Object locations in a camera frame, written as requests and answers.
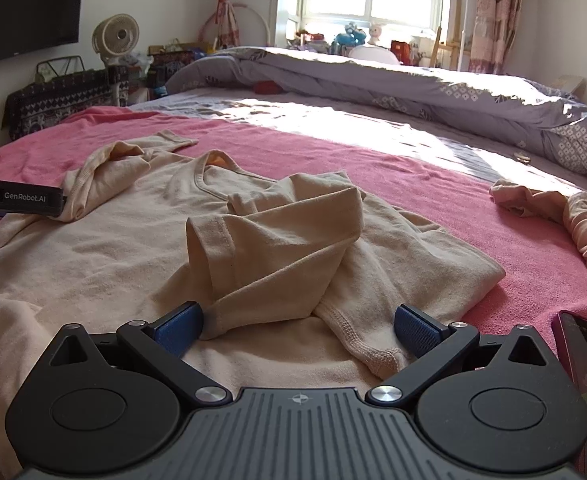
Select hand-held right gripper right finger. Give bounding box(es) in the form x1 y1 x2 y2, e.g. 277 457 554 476
365 302 559 407

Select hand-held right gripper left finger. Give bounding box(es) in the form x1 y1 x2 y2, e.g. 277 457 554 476
47 301 234 406

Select beige T-shirt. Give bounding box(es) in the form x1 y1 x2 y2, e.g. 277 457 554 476
0 130 507 480

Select black patterned cloth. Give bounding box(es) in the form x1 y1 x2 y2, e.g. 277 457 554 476
2 69 124 142

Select white desk fan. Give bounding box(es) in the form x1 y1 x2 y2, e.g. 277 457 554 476
92 14 141 107

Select pink blanket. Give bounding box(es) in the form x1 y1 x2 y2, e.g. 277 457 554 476
0 106 587 358

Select printed shopping bag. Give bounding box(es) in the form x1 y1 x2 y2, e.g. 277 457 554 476
148 50 196 88

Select lilac bed sheet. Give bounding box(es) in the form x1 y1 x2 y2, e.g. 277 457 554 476
128 87 587 201

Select purple patterned quilt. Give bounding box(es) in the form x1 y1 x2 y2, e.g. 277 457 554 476
166 46 587 176

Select pink tied curtain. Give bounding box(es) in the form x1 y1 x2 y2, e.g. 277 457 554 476
208 0 241 51

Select wooden easel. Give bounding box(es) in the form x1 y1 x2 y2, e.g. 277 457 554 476
431 0 467 71

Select beige cardboard box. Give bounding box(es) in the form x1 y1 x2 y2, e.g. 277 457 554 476
548 75 587 98

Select white hoop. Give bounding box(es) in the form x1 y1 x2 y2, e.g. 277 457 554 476
200 2 274 48

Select blue plush toy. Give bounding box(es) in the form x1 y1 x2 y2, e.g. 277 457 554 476
334 22 369 47

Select floral hanging curtain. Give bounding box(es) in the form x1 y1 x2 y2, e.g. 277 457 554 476
468 0 527 76

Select black wire basket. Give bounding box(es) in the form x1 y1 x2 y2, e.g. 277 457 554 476
34 55 96 83

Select black wall television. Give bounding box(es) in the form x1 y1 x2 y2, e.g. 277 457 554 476
0 0 84 70

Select white clothes rail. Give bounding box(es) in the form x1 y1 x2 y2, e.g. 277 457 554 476
466 0 564 68

